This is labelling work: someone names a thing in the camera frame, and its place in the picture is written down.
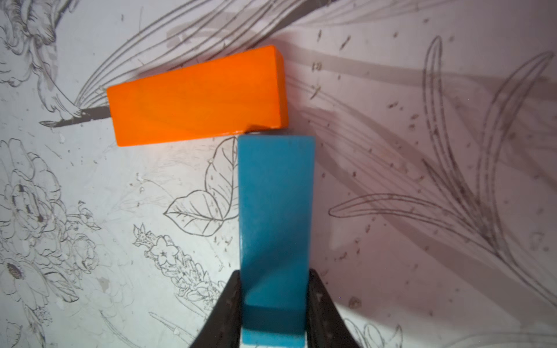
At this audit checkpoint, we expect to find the teal building block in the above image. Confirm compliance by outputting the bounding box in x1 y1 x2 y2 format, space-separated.
238 135 316 347

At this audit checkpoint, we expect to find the orange building block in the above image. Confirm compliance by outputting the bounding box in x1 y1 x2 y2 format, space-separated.
107 46 289 146

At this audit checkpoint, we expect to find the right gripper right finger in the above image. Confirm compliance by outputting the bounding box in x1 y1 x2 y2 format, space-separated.
306 269 359 348

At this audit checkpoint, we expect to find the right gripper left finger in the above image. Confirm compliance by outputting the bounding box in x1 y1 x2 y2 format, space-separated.
190 270 242 348

